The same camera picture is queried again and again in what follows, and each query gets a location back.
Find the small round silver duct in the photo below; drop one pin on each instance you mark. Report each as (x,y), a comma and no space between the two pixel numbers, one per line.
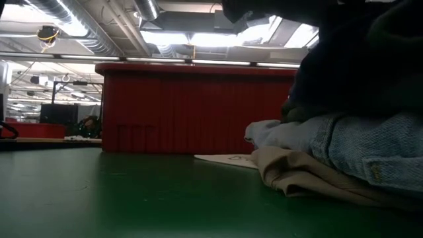
(147,10)

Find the large shiny metal duct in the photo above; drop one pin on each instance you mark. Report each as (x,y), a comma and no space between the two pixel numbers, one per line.
(281,33)

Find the long linear ceiling light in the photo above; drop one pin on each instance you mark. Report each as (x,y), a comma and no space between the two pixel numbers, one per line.
(99,57)

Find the white printed tote bag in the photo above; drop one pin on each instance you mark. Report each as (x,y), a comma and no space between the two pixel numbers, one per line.
(228,159)

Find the green table mat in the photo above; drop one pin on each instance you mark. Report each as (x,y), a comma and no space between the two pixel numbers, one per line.
(132,198)

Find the red storage bin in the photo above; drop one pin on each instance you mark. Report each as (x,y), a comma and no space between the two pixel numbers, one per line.
(36,130)

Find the wooden workbench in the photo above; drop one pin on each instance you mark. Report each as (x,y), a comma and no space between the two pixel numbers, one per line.
(49,141)

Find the black monitor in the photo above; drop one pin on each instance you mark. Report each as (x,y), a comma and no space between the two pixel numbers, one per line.
(59,114)

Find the bright ceiling light panel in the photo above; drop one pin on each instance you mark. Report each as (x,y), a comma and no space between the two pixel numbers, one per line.
(165,38)

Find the large round silver duct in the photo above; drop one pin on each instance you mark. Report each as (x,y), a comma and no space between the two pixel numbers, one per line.
(99,48)

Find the khaki shorts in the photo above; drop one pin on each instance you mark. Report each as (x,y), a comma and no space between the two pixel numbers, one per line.
(297,172)

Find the dark green garment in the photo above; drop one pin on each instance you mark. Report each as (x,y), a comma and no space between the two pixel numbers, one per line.
(304,114)

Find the light blue jeans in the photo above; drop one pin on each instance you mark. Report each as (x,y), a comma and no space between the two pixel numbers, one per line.
(363,145)

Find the person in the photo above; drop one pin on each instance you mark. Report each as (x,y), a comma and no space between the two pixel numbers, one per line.
(89,125)

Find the red plastic laundry bin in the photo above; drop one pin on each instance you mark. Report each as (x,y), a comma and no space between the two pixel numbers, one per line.
(198,109)

